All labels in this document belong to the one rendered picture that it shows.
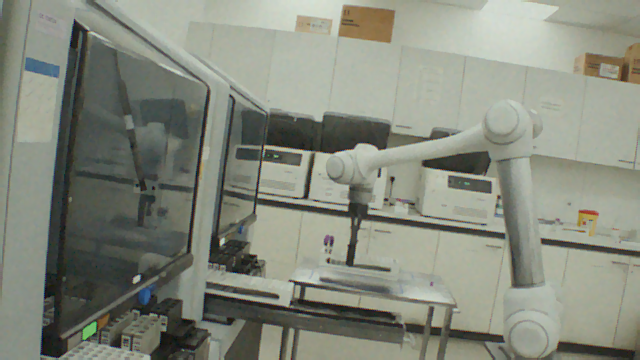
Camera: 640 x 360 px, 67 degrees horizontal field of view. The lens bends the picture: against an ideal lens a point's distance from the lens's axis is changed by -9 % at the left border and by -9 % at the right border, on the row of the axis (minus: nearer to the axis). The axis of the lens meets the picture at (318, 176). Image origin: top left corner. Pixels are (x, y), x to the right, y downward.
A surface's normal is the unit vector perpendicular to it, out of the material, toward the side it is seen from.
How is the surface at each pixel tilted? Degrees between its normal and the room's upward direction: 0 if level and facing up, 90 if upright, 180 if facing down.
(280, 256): 90
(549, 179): 90
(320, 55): 90
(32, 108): 90
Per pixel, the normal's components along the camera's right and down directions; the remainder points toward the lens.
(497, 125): -0.49, -0.14
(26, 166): 0.99, 0.15
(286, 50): -0.07, 0.04
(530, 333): -0.47, 0.09
